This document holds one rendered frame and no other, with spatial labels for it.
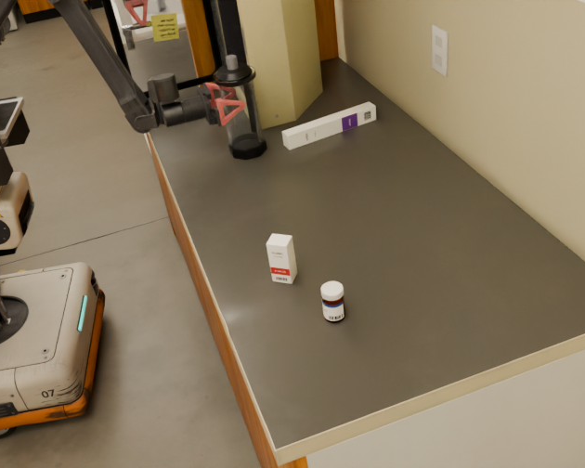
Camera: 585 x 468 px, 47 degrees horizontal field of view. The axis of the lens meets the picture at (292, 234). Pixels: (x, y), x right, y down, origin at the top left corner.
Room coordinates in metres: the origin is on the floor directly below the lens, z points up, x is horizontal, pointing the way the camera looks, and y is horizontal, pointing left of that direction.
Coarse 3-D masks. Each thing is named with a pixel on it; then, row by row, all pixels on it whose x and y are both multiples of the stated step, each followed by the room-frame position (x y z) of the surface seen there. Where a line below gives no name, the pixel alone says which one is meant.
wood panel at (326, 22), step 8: (320, 0) 2.17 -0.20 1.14; (328, 0) 2.18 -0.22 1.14; (320, 8) 2.17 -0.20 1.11; (328, 8) 2.17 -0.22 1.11; (320, 16) 2.17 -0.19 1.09; (328, 16) 2.17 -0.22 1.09; (320, 24) 2.17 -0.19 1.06; (328, 24) 2.17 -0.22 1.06; (320, 32) 2.17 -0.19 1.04; (328, 32) 2.17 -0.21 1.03; (336, 32) 2.18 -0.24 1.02; (320, 40) 2.17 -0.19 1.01; (328, 40) 2.17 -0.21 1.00; (336, 40) 2.18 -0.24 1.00; (320, 48) 2.16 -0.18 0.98; (328, 48) 2.17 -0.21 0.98; (336, 48) 2.18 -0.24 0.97; (320, 56) 2.16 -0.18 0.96; (328, 56) 2.17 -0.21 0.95; (336, 56) 2.18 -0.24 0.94
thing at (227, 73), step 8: (232, 56) 1.61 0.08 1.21; (232, 64) 1.60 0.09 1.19; (240, 64) 1.62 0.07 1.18; (216, 72) 1.62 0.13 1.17; (224, 72) 1.59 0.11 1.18; (232, 72) 1.58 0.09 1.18; (240, 72) 1.58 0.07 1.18; (248, 72) 1.59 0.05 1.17; (224, 80) 1.57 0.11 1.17; (232, 80) 1.57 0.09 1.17
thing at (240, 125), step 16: (240, 80) 1.56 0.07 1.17; (224, 96) 1.58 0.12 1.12; (240, 96) 1.57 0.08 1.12; (224, 112) 1.60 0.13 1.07; (240, 112) 1.56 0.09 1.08; (256, 112) 1.59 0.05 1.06; (240, 128) 1.57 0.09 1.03; (256, 128) 1.58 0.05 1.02; (240, 144) 1.57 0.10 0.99; (256, 144) 1.57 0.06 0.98
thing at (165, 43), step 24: (120, 0) 1.94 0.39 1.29; (144, 0) 1.96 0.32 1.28; (168, 0) 1.98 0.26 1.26; (192, 0) 2.00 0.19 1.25; (120, 24) 1.94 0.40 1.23; (144, 24) 1.96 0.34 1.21; (168, 24) 1.98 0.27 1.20; (192, 24) 2.00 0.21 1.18; (144, 48) 1.95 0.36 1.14; (168, 48) 1.97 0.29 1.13; (192, 48) 1.99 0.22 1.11; (144, 72) 1.95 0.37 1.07; (168, 72) 1.97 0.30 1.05; (192, 72) 1.99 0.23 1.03
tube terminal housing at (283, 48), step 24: (216, 0) 2.00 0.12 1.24; (240, 0) 1.72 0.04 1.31; (264, 0) 1.74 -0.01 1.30; (288, 0) 1.78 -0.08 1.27; (312, 0) 1.91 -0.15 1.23; (240, 24) 1.74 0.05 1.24; (264, 24) 1.74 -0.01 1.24; (288, 24) 1.77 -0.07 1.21; (312, 24) 1.90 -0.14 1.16; (264, 48) 1.73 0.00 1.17; (288, 48) 1.76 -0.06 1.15; (312, 48) 1.88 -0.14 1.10; (264, 72) 1.73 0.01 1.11; (288, 72) 1.75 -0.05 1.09; (312, 72) 1.87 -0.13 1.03; (264, 96) 1.73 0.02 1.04; (288, 96) 1.75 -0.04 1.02; (312, 96) 1.85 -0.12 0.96; (264, 120) 1.73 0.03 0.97; (288, 120) 1.74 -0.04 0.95
